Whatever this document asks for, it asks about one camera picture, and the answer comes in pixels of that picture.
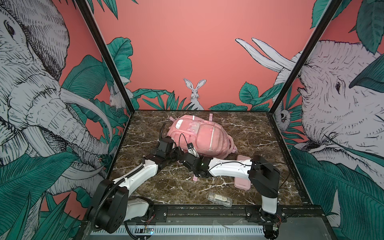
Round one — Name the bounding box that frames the clear plastic eraser box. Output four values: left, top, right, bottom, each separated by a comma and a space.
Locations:
206, 193, 233, 207

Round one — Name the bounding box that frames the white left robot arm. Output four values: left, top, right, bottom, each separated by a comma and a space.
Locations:
86, 147, 183, 234

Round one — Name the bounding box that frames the pink student backpack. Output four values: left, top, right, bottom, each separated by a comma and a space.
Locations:
166, 113, 238, 182

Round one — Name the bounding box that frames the black frame post right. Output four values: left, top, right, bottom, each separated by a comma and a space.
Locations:
269, 0, 342, 115

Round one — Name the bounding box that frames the black frame post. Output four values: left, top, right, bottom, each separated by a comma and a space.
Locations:
269, 0, 342, 115
76, 0, 135, 115

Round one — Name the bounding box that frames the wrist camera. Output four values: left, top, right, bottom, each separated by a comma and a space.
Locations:
187, 143, 199, 158
157, 136, 175, 156

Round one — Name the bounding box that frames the white ventilation grille strip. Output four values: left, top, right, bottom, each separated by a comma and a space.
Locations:
128, 225, 265, 236

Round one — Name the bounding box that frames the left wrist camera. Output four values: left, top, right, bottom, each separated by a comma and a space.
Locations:
157, 136, 175, 156

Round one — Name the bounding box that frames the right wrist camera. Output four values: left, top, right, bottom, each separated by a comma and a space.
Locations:
187, 143, 199, 158

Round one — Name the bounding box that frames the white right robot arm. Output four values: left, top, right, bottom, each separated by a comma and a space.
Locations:
179, 153, 281, 215

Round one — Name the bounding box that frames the black frame post left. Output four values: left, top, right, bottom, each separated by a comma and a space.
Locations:
76, 0, 135, 115

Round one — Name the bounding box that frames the pink pencil case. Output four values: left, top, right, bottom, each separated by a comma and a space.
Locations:
234, 155, 251, 191

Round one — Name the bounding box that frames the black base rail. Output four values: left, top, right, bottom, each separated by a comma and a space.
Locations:
149, 205, 327, 224

